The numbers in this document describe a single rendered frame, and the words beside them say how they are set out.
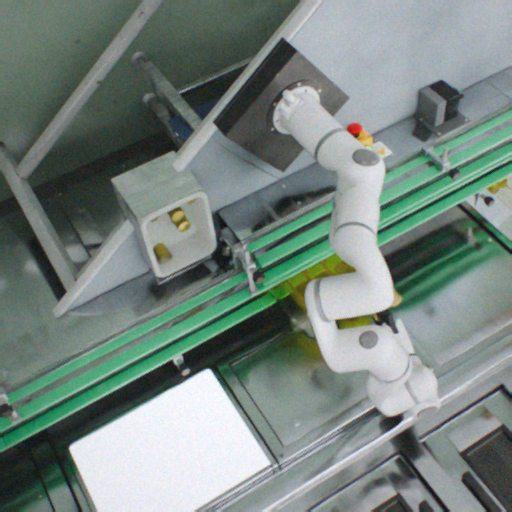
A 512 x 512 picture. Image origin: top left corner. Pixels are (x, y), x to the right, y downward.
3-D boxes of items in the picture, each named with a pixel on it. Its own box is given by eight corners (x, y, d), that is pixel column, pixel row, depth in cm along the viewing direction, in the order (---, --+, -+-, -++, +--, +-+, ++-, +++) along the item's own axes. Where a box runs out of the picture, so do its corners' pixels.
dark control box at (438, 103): (415, 111, 209) (434, 127, 204) (418, 89, 203) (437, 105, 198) (438, 100, 211) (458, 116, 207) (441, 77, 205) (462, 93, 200)
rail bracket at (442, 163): (417, 154, 201) (450, 183, 193) (420, 134, 195) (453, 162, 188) (429, 148, 202) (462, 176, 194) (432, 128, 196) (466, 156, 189)
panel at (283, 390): (64, 450, 186) (118, 569, 166) (60, 445, 184) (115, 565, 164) (356, 287, 210) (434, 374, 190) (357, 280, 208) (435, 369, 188)
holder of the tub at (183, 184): (147, 270, 193) (160, 289, 189) (123, 198, 172) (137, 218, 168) (204, 241, 198) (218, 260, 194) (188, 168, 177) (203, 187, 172)
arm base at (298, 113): (256, 111, 167) (292, 150, 159) (294, 69, 165) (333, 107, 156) (289, 139, 180) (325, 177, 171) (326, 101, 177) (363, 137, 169)
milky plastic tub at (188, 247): (143, 259, 189) (158, 281, 184) (123, 199, 172) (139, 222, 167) (202, 229, 194) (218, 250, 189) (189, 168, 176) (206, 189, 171)
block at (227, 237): (220, 254, 195) (233, 272, 191) (215, 231, 187) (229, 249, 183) (232, 248, 196) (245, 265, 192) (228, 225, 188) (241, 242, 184)
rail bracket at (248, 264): (234, 276, 192) (259, 308, 185) (226, 234, 179) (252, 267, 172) (244, 271, 193) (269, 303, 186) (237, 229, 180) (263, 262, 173)
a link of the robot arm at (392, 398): (398, 335, 152) (425, 368, 169) (343, 363, 155) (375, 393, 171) (415, 369, 147) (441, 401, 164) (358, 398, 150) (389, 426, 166)
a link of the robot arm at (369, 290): (315, 229, 145) (306, 282, 135) (382, 215, 140) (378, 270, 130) (339, 275, 154) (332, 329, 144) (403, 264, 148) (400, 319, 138)
